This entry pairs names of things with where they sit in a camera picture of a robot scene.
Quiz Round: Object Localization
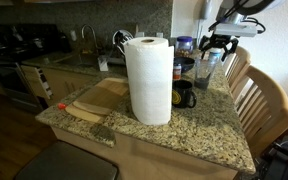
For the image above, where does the white bottle blue label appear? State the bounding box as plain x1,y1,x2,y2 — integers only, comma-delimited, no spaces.
207,47,223,64

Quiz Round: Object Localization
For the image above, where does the metal kitchen faucet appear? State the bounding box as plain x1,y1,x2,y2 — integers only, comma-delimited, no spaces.
80,23,100,56

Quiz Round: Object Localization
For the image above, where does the clear plastic blender cup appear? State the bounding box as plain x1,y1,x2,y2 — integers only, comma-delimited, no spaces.
193,58,218,90

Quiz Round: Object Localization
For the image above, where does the black mug yellow logo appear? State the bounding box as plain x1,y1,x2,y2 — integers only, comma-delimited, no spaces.
171,79,198,109

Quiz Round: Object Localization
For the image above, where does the wooden chair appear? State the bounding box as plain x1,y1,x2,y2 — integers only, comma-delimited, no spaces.
224,45,252,101
235,64,288,159

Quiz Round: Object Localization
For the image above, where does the kitchen sink basin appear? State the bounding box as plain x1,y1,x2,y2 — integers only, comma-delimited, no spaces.
55,52,100,68

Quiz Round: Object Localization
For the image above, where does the large wooden cutting board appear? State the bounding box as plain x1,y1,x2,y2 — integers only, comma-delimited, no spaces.
72,77,130,117

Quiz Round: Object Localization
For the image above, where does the thin wooden cutting board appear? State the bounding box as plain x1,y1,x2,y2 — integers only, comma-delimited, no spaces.
64,101,107,124

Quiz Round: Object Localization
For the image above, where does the white pill bottle orange label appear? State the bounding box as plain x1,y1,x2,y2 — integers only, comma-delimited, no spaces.
172,63,182,81

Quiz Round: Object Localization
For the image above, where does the open wooden drawer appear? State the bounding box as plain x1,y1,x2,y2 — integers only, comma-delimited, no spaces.
19,64,54,101

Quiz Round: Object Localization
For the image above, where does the white wall outlet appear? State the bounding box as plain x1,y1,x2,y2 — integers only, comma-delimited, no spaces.
69,29,78,42

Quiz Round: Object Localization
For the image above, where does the black bowl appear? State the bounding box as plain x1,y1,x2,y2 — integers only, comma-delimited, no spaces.
173,56,196,74

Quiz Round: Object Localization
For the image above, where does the black kitchen stove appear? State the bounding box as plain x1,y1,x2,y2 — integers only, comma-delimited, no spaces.
0,23,63,114

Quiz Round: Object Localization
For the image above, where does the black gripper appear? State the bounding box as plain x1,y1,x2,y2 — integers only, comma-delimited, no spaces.
198,33,240,62

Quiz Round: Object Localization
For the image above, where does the white paper towel roll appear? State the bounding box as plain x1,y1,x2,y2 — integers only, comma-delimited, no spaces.
123,36,175,126

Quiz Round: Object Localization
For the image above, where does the nut jar purple lid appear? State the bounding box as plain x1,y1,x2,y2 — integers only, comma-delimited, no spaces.
174,35,194,59

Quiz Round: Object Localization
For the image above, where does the dish rack with dishes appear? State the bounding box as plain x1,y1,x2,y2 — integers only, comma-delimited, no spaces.
112,29,135,56

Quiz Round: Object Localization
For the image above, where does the small red object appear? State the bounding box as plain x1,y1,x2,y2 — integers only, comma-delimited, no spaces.
56,102,68,111

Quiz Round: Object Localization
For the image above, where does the black equipment with cables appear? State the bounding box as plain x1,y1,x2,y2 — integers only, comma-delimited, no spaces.
255,134,288,180

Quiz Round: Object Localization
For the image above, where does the small white sink container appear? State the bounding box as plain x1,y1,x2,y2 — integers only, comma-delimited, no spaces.
97,54,110,72

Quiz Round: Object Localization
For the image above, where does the grey trash can lid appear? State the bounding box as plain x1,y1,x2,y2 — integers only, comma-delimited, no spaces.
13,139,118,180

